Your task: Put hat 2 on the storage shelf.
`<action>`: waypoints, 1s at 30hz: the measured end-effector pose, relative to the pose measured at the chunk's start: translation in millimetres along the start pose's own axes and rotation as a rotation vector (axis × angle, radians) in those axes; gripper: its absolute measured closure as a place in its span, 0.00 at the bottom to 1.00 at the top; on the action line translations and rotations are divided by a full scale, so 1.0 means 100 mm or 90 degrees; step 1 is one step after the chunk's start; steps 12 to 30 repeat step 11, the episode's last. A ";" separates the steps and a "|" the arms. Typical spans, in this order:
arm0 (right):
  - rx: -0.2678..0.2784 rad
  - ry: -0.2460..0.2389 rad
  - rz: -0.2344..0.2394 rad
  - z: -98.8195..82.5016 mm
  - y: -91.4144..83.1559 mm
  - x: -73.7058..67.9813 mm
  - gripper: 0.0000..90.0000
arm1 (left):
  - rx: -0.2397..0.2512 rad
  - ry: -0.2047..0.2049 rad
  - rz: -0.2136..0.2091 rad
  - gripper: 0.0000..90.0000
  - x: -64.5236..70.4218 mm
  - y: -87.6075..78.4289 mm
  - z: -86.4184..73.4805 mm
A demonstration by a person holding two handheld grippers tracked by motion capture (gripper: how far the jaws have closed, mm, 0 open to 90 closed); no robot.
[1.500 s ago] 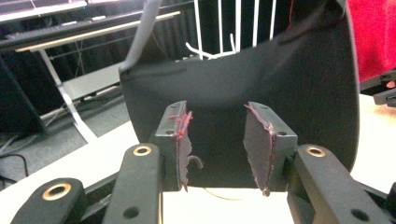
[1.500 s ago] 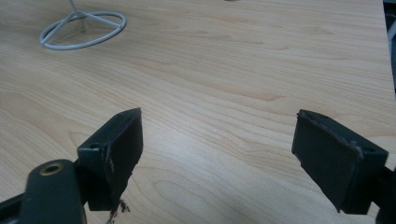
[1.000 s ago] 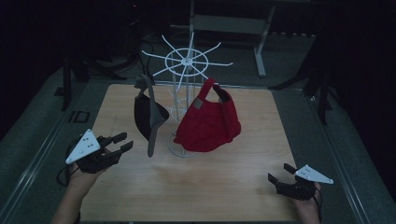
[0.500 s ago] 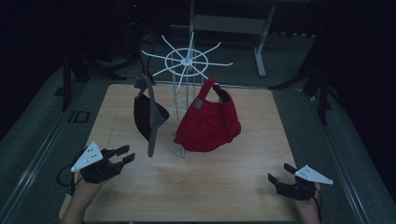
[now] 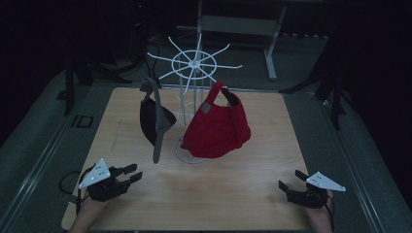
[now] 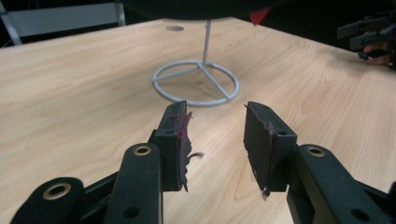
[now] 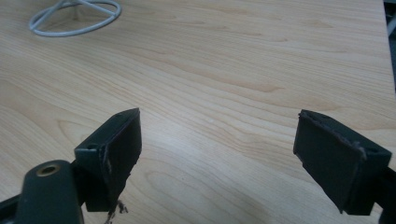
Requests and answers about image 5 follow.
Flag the red baseball cap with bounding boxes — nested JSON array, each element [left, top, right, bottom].
[[180, 81, 253, 160]]

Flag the grey metal desk frame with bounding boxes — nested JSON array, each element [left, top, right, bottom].
[[176, 0, 328, 82]]

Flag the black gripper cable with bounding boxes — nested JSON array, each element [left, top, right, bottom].
[[325, 193, 336, 231], [57, 170, 86, 215]]

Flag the white wire hat rack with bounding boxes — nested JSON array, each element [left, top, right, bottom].
[[147, 33, 243, 165]]

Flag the person's left hand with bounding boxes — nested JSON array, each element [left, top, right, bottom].
[[77, 193, 113, 225]]

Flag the person's right hand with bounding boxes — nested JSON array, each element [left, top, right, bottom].
[[305, 189, 335, 227]]

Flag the black floor cables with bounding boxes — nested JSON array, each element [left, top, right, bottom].
[[141, 38, 163, 90]]

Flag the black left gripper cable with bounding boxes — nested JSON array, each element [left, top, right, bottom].
[[57, 170, 86, 215]]

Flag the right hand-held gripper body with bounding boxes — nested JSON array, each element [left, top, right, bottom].
[[286, 171, 347, 210]]

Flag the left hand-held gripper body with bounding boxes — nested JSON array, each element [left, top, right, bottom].
[[78, 157, 131, 203]]

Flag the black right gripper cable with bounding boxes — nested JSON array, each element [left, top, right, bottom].
[[325, 193, 336, 231]]

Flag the black metal stand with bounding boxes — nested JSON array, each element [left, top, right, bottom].
[[62, 52, 133, 117], [279, 30, 356, 131]]

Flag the black floor socket plate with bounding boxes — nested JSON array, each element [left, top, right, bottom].
[[70, 114, 95, 129]]

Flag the grey sun visor hat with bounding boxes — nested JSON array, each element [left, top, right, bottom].
[[139, 77, 178, 165]]

